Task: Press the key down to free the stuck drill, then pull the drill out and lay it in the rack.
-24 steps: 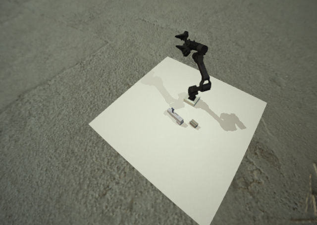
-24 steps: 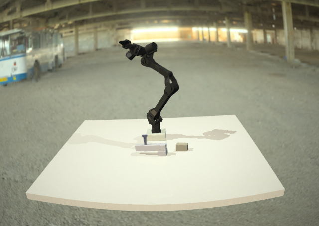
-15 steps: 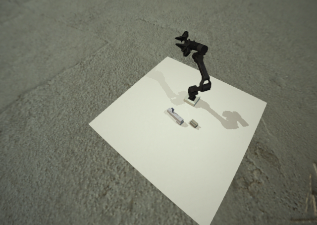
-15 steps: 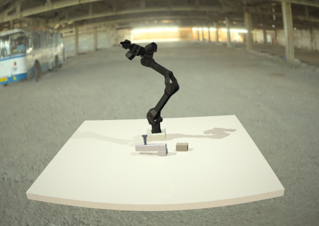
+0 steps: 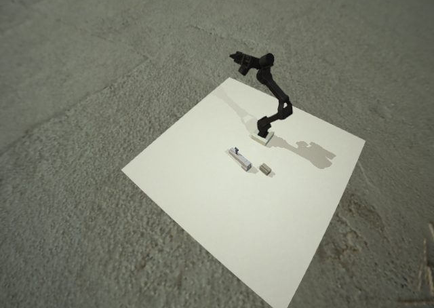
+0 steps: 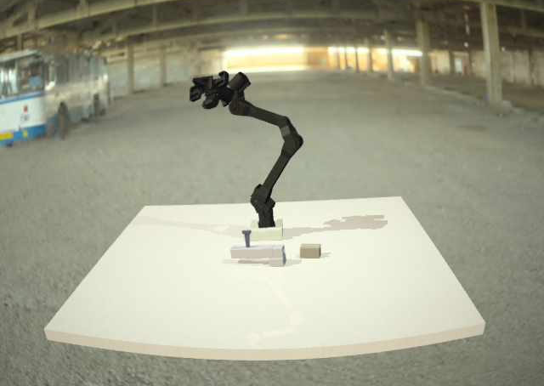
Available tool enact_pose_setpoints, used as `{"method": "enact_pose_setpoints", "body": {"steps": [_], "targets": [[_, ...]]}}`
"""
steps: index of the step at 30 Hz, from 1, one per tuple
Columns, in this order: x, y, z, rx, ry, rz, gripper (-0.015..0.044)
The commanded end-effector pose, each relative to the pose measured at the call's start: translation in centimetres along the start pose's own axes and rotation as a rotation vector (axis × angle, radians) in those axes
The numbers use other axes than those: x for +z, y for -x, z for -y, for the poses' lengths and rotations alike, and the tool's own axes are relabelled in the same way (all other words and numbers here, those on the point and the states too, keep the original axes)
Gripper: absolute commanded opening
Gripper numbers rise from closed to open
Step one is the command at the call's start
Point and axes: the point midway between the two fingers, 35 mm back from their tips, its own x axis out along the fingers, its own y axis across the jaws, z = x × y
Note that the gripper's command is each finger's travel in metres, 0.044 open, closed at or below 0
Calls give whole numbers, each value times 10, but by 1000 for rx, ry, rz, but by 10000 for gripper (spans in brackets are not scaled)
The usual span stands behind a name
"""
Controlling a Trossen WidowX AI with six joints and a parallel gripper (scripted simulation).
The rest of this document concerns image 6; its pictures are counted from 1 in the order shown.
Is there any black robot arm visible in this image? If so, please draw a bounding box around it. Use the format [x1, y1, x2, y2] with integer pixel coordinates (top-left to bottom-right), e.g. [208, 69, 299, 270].
[202, 71, 303, 228]

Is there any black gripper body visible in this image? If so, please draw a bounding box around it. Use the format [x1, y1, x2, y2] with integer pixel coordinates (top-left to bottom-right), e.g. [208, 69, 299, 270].
[190, 70, 230, 102]

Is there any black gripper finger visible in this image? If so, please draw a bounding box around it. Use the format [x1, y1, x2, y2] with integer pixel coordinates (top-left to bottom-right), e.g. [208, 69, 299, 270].
[192, 79, 205, 95]
[193, 76, 213, 91]

